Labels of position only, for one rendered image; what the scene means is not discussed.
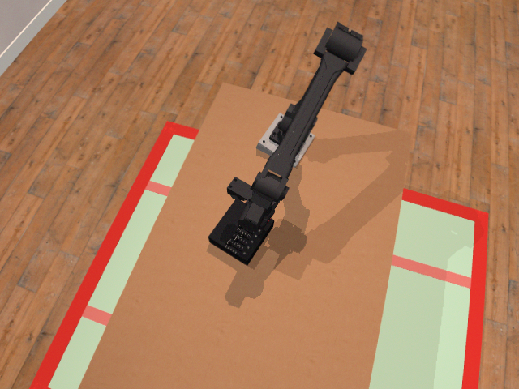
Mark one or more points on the black lighting desk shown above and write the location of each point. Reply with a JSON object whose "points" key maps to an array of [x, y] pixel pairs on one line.
{"points": [[235, 240]]}

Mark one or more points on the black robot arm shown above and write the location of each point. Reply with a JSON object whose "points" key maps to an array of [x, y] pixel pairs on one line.
{"points": [[268, 187]]}

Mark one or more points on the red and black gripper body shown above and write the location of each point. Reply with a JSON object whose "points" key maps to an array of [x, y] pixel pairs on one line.
{"points": [[268, 214]]}

